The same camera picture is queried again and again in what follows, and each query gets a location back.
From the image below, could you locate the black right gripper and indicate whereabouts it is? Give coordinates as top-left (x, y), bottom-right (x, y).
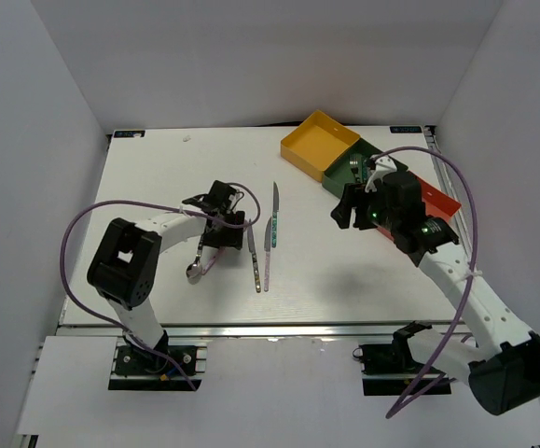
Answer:
top-left (330, 183), bottom-right (399, 232)

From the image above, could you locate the spoon with pink handle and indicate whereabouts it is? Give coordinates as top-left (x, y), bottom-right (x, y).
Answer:
top-left (201, 247), bottom-right (225, 275)

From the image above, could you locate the fork with black patterned handle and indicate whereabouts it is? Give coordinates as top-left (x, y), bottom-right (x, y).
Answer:
top-left (349, 153), bottom-right (363, 183)

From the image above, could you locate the spoon with black patterned handle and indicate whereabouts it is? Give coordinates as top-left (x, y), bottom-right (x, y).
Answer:
top-left (186, 236), bottom-right (203, 284)

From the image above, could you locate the fork with green handle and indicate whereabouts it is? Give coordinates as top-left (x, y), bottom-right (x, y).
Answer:
top-left (362, 157), bottom-right (371, 184)

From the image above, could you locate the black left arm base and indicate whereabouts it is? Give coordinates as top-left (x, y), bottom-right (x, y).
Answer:
top-left (108, 341), bottom-right (207, 392)

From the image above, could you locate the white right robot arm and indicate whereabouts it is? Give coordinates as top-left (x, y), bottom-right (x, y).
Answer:
top-left (331, 171), bottom-right (540, 415)

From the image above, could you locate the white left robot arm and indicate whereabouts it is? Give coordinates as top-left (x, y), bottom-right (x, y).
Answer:
top-left (87, 180), bottom-right (245, 372)

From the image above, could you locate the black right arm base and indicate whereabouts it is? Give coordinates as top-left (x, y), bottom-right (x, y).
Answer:
top-left (352, 343), bottom-right (422, 397)

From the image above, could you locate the orange square bin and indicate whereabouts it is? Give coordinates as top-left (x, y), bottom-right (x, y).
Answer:
top-left (368, 171), bottom-right (461, 239)

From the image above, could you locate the green square bin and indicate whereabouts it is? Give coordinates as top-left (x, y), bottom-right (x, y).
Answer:
top-left (322, 138), bottom-right (382, 200)

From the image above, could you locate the yellow square bin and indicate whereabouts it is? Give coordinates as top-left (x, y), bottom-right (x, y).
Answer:
top-left (280, 110), bottom-right (361, 182)

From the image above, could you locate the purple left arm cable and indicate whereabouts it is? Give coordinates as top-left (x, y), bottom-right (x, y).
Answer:
top-left (59, 182), bottom-right (261, 391)

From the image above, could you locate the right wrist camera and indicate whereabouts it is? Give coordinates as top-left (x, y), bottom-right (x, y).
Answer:
top-left (365, 155), bottom-right (397, 193)

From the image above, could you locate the knife with black patterned handle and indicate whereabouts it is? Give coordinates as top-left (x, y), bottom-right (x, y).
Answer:
top-left (246, 222), bottom-right (261, 293)

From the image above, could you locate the knife with green handle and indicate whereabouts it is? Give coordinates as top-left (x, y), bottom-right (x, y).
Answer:
top-left (271, 182), bottom-right (280, 248)

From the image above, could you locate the knife with pink handle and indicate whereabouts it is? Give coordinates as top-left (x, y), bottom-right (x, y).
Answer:
top-left (263, 217), bottom-right (272, 292)

